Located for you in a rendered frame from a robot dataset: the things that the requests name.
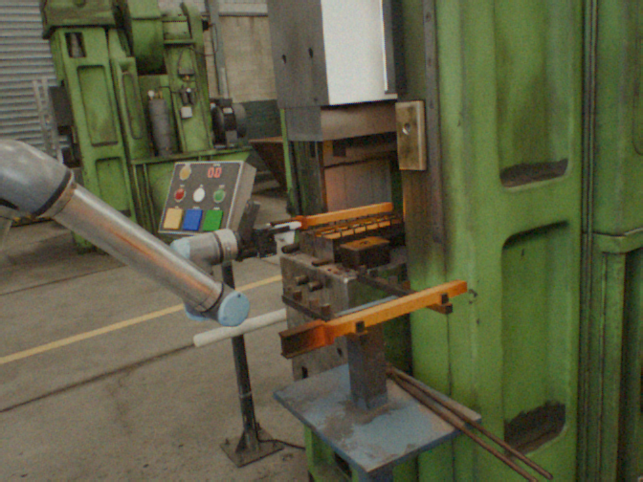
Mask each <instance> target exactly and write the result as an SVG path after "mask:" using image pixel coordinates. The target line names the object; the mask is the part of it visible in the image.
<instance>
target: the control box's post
mask: <svg viewBox="0 0 643 482"><path fill-rule="evenodd" d="M220 265H221V271H222V277H223V283H225V284H226V285H228V286H229V287H231V288H232V289H234V290H235V286H234V278H233V263H232V261H230V262H226V263H222V264H220ZM231 339H232V346H233V359H234V366H235V373H236V379H237V386H238V393H239V394H241V395H245V394H247V393H250V392H249V385H248V378H247V371H246V363H245V357H244V349H243V342H242V336H241V335H239V336H236V337H233V338H231ZM239 401H240V407H241V414H242V421H243V427H244V429H245V430H246V435H247V442H248V448H250V447H251V442H250V435H249V431H250V430H251V431H252V432H253V434H254V437H255V428H254V420H253V413H252V407H251V399H250V395H249V396H246V397H244V398H240V397H239Z"/></svg>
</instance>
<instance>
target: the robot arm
mask: <svg viewBox="0 0 643 482"><path fill-rule="evenodd" d="M260 205H261V204H260V203H259V202H258V201H255V200H251V199H248V200H247V203H246V205H245V208H244V210H243V213H242V216H241V219H240V222H239V225H238V228H237V230H229V229H224V230H216V231H213V232H208V233H204V234H199V235H195V236H191V237H184V238H182V239H179V240H175V241H173V242H172V243H171V245H170V247H169V246H168V245H166V244H165V243H164V242H162V241H161V240H159V239H158V238H156V237H155V236H153V235H152V234H150V233H149V232H148V231H146V230H144V229H143V228H141V227H140V226H138V225H137V224H135V223H134V222H132V221H131V220H130V219H128V218H127V217H125V216H124V215H122V214H121V213H119V212H118V211H116V210H115V209H114V208H112V207H110V206H109V205H107V204H106V203H104V202H103V201H102V200H101V199H100V198H98V197H97V196H95V195H94V194H92V193H91V192H89V191H88V190H86V189H85V188H83V187H82V186H80V185H79V184H77V183H76V182H75V178H74V173H73V171H72V170H71V169H69V168H68V167H66V166H65V165H64V164H62V163H60V162H59V161H57V160H56V159H54V158H52V157H50V156H49V155H47V154H45V153H43V152H42V151H40V150H38V149H36V148H34V147H32V146H30V145H28V144H26V143H23V142H20V141H15V140H0V251H1V249H2V246H3V244H4V241H5V239H6V236H7V234H8V231H9V229H10V226H11V222H12V220H13V217H14V215H15V213H16V212H17V211H18V210H19V208H22V209H24V210H25V211H27V212H28V213H29V214H31V215H33V216H34V217H36V218H40V217H45V216H50V217H51V218H53V219H55V220H56V221H57V222H58V223H60V224H62V225H63V226H65V227H66V228H68V229H70V230H72V231H73V232H75V233H77V234H78V235H80V236H81V237H83V238H85V239H86V240H88V241H89V242H91V243H93V244H94V245H96V246H97V247H99V248H101V249H102V250H104V251H105V252H108V253H109V254H111V255H113V256H114V257H116V258H117V259H119V260H120V261H121V262H123V263H124V264H126V265H128V266H129V267H131V268H132V269H134V270H136V271H137V272H139V273H140V274H143V275H144V276H146V277H147V278H149V279H151V280H152V281H154V282H155V283H157V284H159V285H160V286H162V287H163V288H165V289H167V290H168V291H170V292H171V293H173V294H175V295H176V296H178V297H180V298H181V299H183V300H184V309H185V311H186V314H187V317H188V318H190V319H192V320H197V321H203V320H209V319H212V320H214V321H216V322H218V323H220V324H221V325H223V326H225V327H236V326H239V325H240V324H242V323H243V322H244V321H245V319H246V318H247V316H248V314H249V312H250V301H249V299H248V298H247V297H246V296H245V295H244V294H243V293H242V292H239V291H236V290H234V289H232V288H231V287H229V286H228V285H226V284H225V283H223V282H222V281H220V280H219V279H217V278H215V277H214V274H213V266H215V265H219V264H222V263H226V262H230V261H237V262H243V260H244V259H248V258H252V257H256V258H265V257H269V256H273V255H276V254H277V241H276V240H275V238H277V239H278V240H279V241H280V242H284V241H285V242H286V243H287V244H292V243H293V241H294V232H295V228H297V227H299V226H301V223H299V222H292V223H287V224H282V225H276V226H274V227H272V225H270V223H266V224H260V225H255V219H256V217H257V214H258V211H259V208H260ZM257 253H258V255H259V256H258V255H257ZM272 253H273V254H272ZM269 254H270V255H269ZM265 255H266V256H265Z"/></svg>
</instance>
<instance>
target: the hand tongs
mask: <svg viewBox="0 0 643 482"><path fill-rule="evenodd" d="M385 365H386V376H391V377H392V378H393V379H394V380H395V381H396V382H397V383H398V384H399V385H400V386H401V387H402V388H403V389H404V390H406V391H407V392H408V393H409V394H410V395H411V396H413V397H414V398H415V399H417V400H418V401H419V402H421V403H422V404H424V405H425V406H427V407H428V408H429V409H431V410H432V411H433V412H435V413H436V414H437V415H439V416H440V417H442V418H443V419H444V420H446V421H447V422H448V423H450V424H451V425H452V426H454V427H456V428H457V429H458V430H460V431H461V432H462V433H464V434H465V435H466V436H468V437H469V438H471V439H472V440H473V441H475V442H476V443H477V444H479V445H480V446H481V447H483V448H484V449H486V450H487V451H489V452H490V453H491V454H493V455H494V456H495V457H497V458H498V459H499V460H500V461H501V462H503V463H504V464H505V465H507V466H508V467H509V468H511V469H512V470H514V471H515V472H517V473H518V474H519V475H521V476H522V477H523V478H525V479H526V480H528V481H529V482H540V481H539V480H538V479H537V478H536V477H534V476H533V475H531V474H530V473H529V472H527V471H525V470H524V469H523V468H521V467H520V466H518V465H517V464H516V463H514V462H513V461H511V460H510V459H509V458H507V457H506V456H504V455H503V454H502V453H500V452H499V451H497V450H496V449H494V448H493V447H491V446H490V445H489V444H487V443H486V442H484V441H483V440H482V439H480V438H479V437H478V436H476V435H475V434H473V433H472V432H471V431H470V430H469V429H467V428H466V427H464V426H463V425H461V424H460V423H459V422H457V421H456V420H454V419H453V418H452V417H450V416H449V415H447V414H446V413H445V412H443V411H442V410H440V409H439V408H438V407H436V406H435V405H433V404H432V403H430V402H429V401H428V400H426V399H425V398H423V397H422V396H421V395H419V394H418V393H416V392H415V391H414V390H412V389H411V388H410V387H408V386H407V385H406V384H404V383H403V382H402V381H401V380H400V379H402V380H404V381H406V382H408V383H410V384H412V385H413V386H415V387H416V388H418V389H419V390H421V391H422V392H424V393H425V394H426V395H428V396H429V397H431V398H432V399H434V400H435V401H436V402H438V403H439V404H441V405H443V406H444V407H445V408H447V409H448V410H450V411H451V412H452V413H453V414H454V415H456V416H457V417H459V418H460V419H462V420H463V421H464V422H466V423H467V424H469V425H470V426H472V427H473V428H475V429H476V430H478V431H479V432H481V433H482V434H483V435H485V436H486V437H488V438H489V439H491V440H492V441H493V442H495V443H496V444H498V445H499V446H501V447H502V448H503V449H505V450H507V451H508V452H510V453H511V454H512V455H514V456H515V457H517V458H518V459H520V460H521V461H522V462H523V463H524V464H526V465H527V466H529V467H530V468H531V469H533V470H534V471H536V472H537V473H539V474H540V475H542V476H543V477H545V478H546V479H547V480H549V481H551V480H553V475H552V474H551V473H550V472H548V471H546V470H545V469H544V468H542V467H541V466H539V465H538V464H536V463H535V462H533V461H532V460H530V459H529V458H528V457H526V456H525V455H523V454H522V453H520V452H519V451H517V450H516V449H514V448H512V447H511V446H510V445H508V444H507V443H505V442H504V441H502V440H501V439H499V438H498V437H497V436H496V435H494V434H493V433H492V432H490V431H489V430H487V429H486V428H484V427H482V426H481V425H479V424H478V423H476V422H475V421H474V420H472V419H471V418H469V417H468V416H466V415H465V414H463V413H462V412H460V411H459V410H457V409H456V408H455V407H453V406H452V405H450V404H448V403H447V402H445V401H444V400H442V399H441V398H439V397H438V396H436V395H435V394H434V393H432V392H431V391H430V390H429V389H427V388H426V387H424V386H423V385H421V384H420V383H418V382H416V381H415V380H413V379H411V378H409V377H407V376H405V375H403V374H401V373H398V372H396V368H395V367H393V364H392V363H391V362H389V361H387V360H386V359H385ZM399 378H400V379H399Z"/></svg>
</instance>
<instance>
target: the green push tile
mask: <svg viewBox="0 0 643 482"><path fill-rule="evenodd" d="M223 214H224V211H223V210H207V215H206V219H205V223H204V227H203V230H204V231H216V230H220V227H221V223H222V219H223Z"/></svg>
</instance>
